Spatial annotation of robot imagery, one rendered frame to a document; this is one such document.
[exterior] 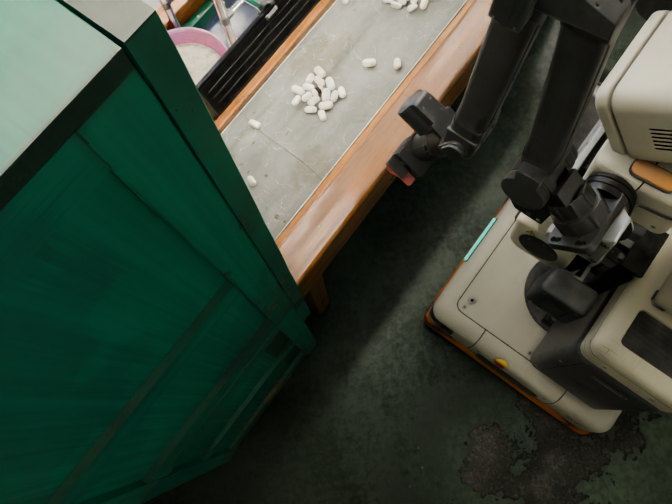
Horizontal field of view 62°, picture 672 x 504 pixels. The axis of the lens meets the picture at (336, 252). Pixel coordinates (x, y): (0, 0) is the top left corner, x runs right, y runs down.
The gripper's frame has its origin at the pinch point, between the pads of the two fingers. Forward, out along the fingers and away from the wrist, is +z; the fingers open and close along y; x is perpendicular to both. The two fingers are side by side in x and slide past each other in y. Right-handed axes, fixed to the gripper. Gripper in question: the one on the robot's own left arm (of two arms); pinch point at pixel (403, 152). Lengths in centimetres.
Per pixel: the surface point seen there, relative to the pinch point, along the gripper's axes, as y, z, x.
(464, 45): -45, 25, 2
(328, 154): 0.9, 32.2, -6.8
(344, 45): -28, 40, -21
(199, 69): 1, 53, -46
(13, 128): 46, -69, -38
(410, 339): 17, 77, 68
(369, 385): 39, 78, 66
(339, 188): 7.5, 26.1, -0.2
